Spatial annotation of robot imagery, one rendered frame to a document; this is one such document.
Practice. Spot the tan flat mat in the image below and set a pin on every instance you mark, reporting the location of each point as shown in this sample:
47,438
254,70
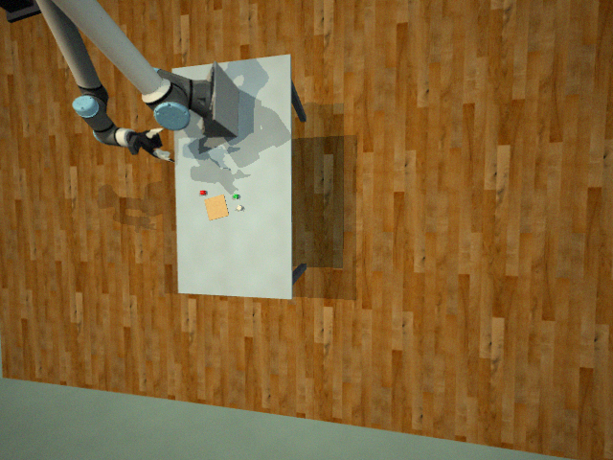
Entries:
216,207

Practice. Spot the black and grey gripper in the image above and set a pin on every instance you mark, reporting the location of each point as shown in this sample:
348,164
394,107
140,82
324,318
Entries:
150,144

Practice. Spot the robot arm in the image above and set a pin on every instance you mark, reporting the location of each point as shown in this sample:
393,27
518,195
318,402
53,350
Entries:
167,94

